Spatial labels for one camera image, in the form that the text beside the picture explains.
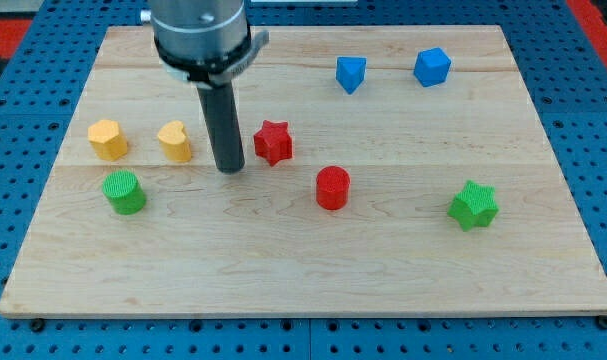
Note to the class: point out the green cylinder block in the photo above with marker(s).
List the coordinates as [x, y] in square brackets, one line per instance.
[123, 192]

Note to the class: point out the blue triangle block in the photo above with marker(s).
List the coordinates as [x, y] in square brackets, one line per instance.
[350, 72]

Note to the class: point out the yellow heart block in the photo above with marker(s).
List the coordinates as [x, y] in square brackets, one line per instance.
[174, 142]

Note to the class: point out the blue cube block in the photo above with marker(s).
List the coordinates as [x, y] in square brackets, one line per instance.
[432, 67]

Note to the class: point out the red star block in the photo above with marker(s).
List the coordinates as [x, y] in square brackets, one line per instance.
[273, 142]

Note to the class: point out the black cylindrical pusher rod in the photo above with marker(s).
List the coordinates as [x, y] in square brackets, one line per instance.
[221, 119]

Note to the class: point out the red cylinder block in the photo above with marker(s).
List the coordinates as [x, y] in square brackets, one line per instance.
[332, 187]

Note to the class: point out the wooden board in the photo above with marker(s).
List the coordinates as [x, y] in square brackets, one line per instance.
[256, 244]

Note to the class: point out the green star block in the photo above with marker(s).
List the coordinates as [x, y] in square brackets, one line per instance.
[474, 206]

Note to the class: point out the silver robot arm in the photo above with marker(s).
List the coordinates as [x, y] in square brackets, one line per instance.
[207, 42]

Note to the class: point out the yellow hexagon block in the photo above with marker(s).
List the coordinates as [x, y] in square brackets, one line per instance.
[107, 139]

